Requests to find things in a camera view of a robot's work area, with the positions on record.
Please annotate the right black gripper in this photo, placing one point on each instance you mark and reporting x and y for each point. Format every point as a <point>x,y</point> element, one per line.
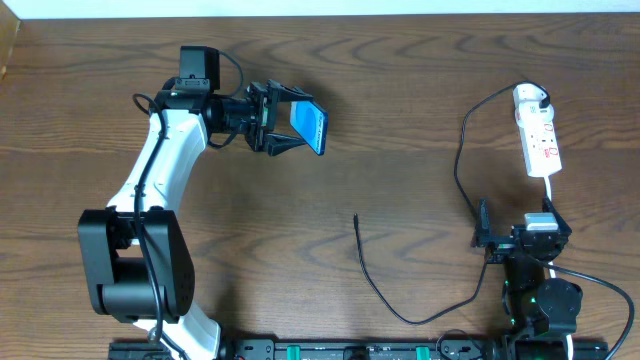
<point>503,241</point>

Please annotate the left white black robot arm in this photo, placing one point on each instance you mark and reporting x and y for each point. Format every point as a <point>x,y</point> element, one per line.
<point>137,265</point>

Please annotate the white charger plug adapter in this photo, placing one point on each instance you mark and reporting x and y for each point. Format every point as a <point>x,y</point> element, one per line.
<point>530,114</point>

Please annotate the blue screen Galaxy smartphone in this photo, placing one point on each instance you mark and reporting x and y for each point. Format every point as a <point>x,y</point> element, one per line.
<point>310,121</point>

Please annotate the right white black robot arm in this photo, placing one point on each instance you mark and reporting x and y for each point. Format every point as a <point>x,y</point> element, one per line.
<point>543,307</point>

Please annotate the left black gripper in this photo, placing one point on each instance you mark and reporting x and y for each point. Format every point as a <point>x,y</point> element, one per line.
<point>260,116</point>

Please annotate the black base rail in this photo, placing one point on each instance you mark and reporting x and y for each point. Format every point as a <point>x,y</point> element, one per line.
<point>264,349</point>

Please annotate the white power strip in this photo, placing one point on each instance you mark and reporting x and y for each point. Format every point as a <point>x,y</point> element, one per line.
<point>539,143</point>

